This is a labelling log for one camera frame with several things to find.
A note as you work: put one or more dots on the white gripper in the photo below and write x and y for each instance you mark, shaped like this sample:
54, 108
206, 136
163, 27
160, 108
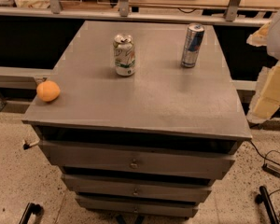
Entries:
266, 97

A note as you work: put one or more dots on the white green 7up can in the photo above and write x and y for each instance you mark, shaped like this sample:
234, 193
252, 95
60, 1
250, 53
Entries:
124, 55

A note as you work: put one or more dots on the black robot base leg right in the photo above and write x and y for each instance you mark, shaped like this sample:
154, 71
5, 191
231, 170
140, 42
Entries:
264, 197

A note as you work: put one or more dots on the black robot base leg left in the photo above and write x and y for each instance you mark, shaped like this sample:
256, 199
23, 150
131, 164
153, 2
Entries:
30, 209

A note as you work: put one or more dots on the silver blue energy drink can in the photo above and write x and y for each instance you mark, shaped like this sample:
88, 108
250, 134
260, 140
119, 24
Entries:
194, 38

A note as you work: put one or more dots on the black power adapter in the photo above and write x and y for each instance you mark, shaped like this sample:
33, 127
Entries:
270, 169

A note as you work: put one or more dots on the grey drawer cabinet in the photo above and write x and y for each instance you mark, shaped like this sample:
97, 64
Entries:
161, 105

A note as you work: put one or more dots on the top grey drawer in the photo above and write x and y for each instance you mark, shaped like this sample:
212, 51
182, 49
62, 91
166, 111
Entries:
144, 160

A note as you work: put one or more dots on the grey drawer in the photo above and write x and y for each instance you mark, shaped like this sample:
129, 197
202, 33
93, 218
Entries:
144, 160
136, 206
137, 189

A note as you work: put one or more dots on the bottom grey drawer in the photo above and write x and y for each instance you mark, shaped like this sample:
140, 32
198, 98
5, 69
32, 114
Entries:
136, 206

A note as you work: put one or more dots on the grey metal railing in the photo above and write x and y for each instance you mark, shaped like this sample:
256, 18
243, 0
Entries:
217, 12

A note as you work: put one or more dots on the middle grey drawer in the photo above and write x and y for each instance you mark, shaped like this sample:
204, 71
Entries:
137, 189

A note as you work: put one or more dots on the orange fruit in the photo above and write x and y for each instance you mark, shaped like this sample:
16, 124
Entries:
48, 91

